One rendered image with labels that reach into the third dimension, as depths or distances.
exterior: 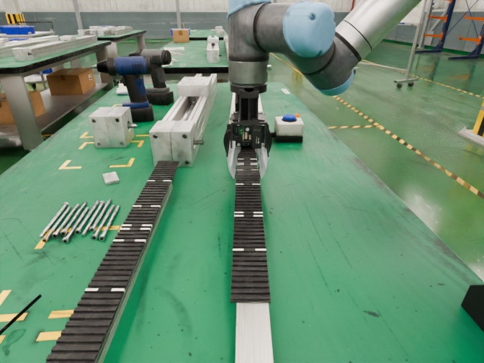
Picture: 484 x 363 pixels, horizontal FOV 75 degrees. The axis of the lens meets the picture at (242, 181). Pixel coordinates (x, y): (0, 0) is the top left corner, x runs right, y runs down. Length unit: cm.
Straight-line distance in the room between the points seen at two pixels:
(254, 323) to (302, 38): 39
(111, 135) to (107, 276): 58
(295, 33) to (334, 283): 37
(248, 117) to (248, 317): 35
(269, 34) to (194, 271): 39
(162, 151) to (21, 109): 238
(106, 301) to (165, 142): 46
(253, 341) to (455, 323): 27
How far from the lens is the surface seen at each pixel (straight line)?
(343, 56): 62
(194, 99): 121
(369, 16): 64
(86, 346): 42
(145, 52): 143
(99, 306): 45
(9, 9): 1201
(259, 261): 47
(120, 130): 98
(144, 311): 47
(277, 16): 54
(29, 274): 59
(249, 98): 59
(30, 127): 316
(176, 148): 81
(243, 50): 59
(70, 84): 459
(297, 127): 97
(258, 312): 41
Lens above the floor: 113
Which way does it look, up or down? 28 degrees down
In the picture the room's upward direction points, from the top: straight up
